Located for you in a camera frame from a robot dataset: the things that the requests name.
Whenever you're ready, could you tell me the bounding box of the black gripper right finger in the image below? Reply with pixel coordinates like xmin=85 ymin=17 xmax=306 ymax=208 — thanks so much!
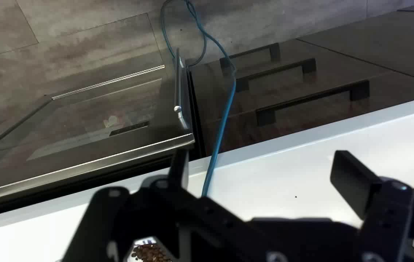
xmin=329 ymin=148 xmax=414 ymax=262

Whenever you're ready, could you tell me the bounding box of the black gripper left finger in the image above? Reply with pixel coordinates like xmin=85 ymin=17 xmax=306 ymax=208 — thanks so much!
xmin=59 ymin=147 xmax=288 ymax=262

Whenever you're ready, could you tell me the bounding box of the dark glossy base cabinet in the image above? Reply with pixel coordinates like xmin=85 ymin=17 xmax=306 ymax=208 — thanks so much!
xmin=188 ymin=7 xmax=414 ymax=157

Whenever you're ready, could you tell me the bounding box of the blue cable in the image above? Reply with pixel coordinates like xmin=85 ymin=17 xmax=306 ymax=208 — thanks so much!
xmin=160 ymin=0 xmax=239 ymax=199

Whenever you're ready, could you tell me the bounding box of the long black drawer handle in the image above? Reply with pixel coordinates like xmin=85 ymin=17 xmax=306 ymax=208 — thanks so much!
xmin=218 ymin=40 xmax=282 ymax=69
xmin=234 ymin=56 xmax=317 ymax=91
xmin=253 ymin=78 xmax=370 ymax=128

